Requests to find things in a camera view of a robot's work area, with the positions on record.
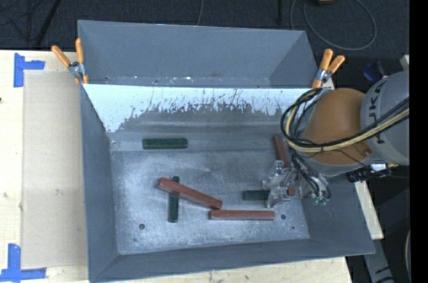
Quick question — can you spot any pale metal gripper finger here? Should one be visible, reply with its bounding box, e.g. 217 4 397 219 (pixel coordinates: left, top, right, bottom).
265 186 292 209
261 159 291 188

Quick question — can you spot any red-brown flat block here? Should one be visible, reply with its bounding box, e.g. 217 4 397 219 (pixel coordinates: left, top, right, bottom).
156 177 223 211
273 136 297 197
208 209 276 221

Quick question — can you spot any dark green flat block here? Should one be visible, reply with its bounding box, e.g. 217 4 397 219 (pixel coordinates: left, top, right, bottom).
142 137 189 151
241 190 270 201
168 175 181 223

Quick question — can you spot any grey metal bin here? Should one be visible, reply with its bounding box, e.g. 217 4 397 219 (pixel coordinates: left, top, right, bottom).
76 19 376 282

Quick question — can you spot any pale flat board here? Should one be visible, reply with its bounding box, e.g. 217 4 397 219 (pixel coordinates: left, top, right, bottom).
20 70 88 271

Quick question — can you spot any black cylinder on white bracket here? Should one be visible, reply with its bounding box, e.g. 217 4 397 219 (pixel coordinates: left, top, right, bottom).
345 162 393 183

